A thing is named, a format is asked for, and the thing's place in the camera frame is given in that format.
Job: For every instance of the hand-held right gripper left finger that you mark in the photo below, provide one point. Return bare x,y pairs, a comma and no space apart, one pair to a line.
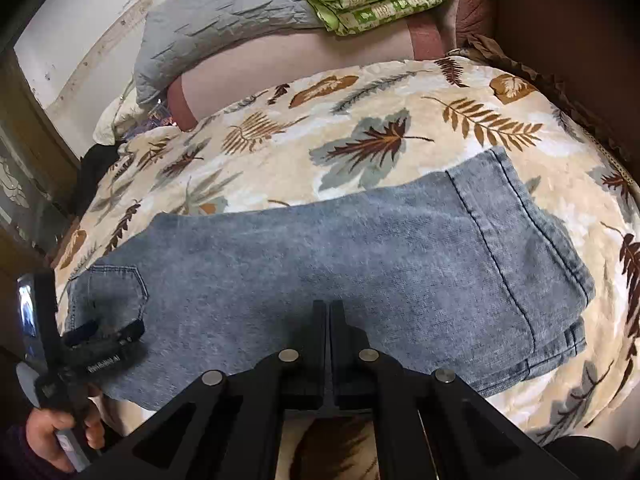
320,340

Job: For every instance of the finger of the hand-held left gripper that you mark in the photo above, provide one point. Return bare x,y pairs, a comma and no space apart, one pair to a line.
80,332
122,337

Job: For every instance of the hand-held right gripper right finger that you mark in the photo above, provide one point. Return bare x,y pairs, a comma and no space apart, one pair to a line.
336,340

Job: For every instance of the blue denim pants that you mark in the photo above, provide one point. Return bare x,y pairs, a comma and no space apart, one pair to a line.
350,240

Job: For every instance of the person's left forearm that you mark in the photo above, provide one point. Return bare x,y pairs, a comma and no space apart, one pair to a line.
15,455

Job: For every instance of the person's left hand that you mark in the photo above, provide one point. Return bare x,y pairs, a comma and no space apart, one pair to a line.
47,435

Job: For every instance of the black garment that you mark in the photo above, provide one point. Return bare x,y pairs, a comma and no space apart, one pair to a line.
97,170

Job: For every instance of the wooden cabinet with glass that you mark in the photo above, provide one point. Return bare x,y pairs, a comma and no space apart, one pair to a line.
30,160

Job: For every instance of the white cloth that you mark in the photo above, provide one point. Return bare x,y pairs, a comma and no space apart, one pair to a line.
115,120

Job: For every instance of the purple printed cloth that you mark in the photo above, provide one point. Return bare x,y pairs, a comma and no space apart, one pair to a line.
160,117

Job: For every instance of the leaf print blanket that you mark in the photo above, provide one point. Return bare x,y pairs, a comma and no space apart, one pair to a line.
400,110

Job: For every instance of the person's leg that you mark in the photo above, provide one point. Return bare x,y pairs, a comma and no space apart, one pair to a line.
590,460

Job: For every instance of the pink bolster pillow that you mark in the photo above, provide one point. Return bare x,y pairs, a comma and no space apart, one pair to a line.
300,55

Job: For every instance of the grey quilted pillow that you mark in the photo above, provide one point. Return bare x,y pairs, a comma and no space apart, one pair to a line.
215,15

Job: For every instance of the maroon cushion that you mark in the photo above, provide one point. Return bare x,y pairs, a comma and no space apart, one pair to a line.
472,15

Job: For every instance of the brown headboard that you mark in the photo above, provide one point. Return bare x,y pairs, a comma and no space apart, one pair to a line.
565,20

